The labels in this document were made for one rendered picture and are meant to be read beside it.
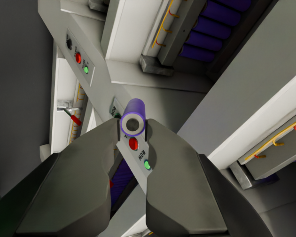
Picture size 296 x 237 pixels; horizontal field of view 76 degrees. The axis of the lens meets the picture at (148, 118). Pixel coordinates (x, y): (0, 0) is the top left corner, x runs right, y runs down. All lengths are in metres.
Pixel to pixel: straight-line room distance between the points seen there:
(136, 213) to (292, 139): 0.23
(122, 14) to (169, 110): 0.13
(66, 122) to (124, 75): 0.43
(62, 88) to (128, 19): 0.34
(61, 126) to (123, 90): 0.45
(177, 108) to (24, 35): 0.49
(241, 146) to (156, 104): 0.12
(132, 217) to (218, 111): 0.24
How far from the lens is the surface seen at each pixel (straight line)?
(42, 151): 1.01
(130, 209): 0.36
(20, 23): 0.63
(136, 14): 0.27
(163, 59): 0.29
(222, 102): 0.17
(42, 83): 0.75
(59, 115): 0.64
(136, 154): 0.26
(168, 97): 0.28
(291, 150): 0.20
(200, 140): 0.19
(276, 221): 0.26
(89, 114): 0.38
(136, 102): 0.17
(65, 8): 0.41
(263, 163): 0.22
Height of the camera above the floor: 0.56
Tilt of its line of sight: 25 degrees down
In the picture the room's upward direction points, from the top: 144 degrees clockwise
